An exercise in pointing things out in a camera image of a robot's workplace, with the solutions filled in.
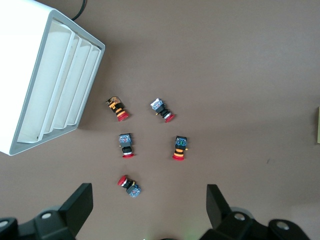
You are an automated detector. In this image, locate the red button silver ring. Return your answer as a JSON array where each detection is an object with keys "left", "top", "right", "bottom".
[{"left": 118, "top": 132, "right": 136, "bottom": 160}]

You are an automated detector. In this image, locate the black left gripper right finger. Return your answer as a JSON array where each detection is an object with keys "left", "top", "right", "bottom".
[{"left": 206, "top": 184, "right": 235, "bottom": 230}]

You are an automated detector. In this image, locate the red button orange striped body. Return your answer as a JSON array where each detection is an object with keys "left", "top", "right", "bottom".
[{"left": 171, "top": 135, "right": 190, "bottom": 162}]

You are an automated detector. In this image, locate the black looped cable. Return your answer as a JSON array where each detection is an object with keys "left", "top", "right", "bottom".
[{"left": 71, "top": 0, "right": 88, "bottom": 21}]

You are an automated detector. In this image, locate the white slotted rack box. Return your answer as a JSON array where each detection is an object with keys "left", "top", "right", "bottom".
[{"left": 0, "top": 0, "right": 107, "bottom": 157}]

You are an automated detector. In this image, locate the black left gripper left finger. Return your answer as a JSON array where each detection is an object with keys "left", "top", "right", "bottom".
[{"left": 59, "top": 183, "right": 95, "bottom": 236}]

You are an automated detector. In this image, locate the red mushroom button blue block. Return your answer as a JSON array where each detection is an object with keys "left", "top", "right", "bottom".
[
  {"left": 116, "top": 174, "right": 143, "bottom": 200},
  {"left": 149, "top": 98, "right": 177, "bottom": 124}
]

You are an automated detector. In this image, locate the brown paper table cover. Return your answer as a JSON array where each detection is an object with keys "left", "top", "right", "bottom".
[{"left": 0, "top": 0, "right": 320, "bottom": 240}]

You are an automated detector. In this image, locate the red button clear orange block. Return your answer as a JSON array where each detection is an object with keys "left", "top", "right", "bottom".
[{"left": 104, "top": 96, "right": 131, "bottom": 123}]

